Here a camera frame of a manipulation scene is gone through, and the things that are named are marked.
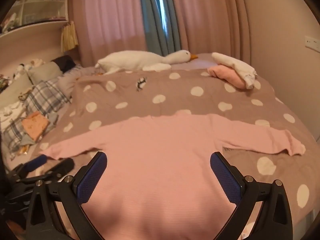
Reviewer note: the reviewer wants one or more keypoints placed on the white shelf cabinet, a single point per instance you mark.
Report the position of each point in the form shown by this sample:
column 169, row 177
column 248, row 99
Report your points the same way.
column 37, row 5

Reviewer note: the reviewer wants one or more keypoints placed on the brown polka dot duvet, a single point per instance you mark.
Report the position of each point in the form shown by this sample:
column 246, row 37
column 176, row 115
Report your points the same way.
column 175, row 92

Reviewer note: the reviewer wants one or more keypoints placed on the white wall socket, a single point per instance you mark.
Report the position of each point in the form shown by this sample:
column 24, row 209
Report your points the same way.
column 311, row 42

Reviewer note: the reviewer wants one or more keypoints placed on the lilac bed sheet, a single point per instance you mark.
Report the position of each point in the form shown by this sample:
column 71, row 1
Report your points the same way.
column 200, row 61

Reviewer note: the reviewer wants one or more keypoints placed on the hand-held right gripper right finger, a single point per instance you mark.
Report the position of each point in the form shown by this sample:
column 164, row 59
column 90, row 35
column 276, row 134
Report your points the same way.
column 226, row 180

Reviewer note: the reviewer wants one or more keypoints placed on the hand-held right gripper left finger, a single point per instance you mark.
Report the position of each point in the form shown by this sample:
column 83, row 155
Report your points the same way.
column 91, row 180

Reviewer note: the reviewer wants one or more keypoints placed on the blue curtain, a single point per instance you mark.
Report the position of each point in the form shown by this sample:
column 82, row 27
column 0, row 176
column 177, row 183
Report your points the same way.
column 155, row 17

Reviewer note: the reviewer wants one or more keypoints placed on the straw-coloured tassel hanging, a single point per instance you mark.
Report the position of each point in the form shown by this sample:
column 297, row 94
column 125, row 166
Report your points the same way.
column 68, row 38

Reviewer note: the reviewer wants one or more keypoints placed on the small plush toys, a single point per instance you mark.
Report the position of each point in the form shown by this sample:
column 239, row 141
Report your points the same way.
column 30, row 65

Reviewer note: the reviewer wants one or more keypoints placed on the dark brown pillow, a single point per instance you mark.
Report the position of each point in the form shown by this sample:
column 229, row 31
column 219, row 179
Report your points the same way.
column 65, row 62

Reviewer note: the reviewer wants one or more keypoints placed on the pink curtain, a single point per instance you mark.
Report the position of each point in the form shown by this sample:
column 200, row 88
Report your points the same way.
column 207, row 15
column 110, row 17

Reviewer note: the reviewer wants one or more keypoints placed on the grey pillow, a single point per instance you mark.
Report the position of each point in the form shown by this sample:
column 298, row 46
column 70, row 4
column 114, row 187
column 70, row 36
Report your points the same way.
column 46, row 71
column 13, row 90

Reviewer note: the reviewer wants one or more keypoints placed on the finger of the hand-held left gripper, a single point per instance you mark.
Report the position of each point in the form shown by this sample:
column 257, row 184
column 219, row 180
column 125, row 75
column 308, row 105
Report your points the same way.
column 37, row 162
column 62, row 166

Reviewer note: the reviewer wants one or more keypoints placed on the pink knit sweater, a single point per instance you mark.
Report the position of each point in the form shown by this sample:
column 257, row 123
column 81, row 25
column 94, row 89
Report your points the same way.
column 160, row 155

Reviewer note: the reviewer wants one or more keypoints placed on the white goose plush toy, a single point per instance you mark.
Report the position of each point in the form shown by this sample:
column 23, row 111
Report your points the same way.
column 130, row 61

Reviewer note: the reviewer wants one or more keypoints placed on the folded pink garment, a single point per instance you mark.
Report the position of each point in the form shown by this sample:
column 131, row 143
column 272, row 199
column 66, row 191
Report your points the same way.
column 225, row 74

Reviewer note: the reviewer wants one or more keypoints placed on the plaid blanket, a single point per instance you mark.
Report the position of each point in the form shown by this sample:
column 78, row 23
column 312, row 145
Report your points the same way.
column 45, row 97

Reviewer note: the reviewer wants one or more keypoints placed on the folded white garment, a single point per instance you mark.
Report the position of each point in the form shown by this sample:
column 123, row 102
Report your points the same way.
column 237, row 66

